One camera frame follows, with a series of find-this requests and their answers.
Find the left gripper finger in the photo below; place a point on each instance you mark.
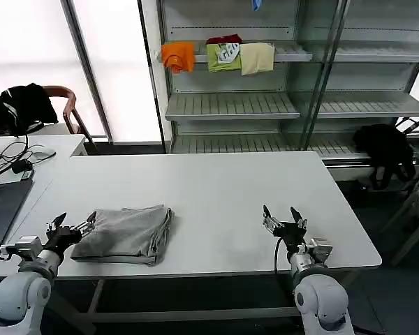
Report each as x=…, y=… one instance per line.
x=57, y=222
x=85, y=225

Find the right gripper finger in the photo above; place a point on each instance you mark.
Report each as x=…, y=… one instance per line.
x=270, y=222
x=299, y=219

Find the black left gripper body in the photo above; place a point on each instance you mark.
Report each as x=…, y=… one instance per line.
x=61, y=237

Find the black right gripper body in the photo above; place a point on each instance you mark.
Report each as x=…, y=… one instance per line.
x=290, y=234

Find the grey printed t-shirt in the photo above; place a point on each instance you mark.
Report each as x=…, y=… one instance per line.
x=125, y=234

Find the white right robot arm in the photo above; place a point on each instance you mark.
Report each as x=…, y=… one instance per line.
x=321, y=293

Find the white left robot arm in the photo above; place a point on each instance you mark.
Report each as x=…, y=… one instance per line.
x=21, y=289

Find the dark grey laptop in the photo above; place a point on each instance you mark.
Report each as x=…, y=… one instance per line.
x=3, y=209

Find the small labelled device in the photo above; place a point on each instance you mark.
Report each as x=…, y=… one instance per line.
x=28, y=174

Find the black power adapter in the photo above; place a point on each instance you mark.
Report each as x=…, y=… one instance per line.
x=21, y=166

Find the white computer mouse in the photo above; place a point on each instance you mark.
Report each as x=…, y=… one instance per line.
x=43, y=153

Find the black bag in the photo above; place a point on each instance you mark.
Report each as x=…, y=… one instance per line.
x=385, y=153

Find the brown wooden chair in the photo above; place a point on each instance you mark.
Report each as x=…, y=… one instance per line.
x=71, y=111

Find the white chair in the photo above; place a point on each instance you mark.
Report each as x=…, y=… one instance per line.
x=413, y=216

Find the black jacket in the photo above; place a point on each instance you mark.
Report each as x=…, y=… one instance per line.
x=22, y=106

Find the grey metal shelf with clothes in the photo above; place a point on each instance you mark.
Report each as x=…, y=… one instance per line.
x=286, y=87

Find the grey table frame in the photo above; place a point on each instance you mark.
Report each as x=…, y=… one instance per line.
x=195, y=307

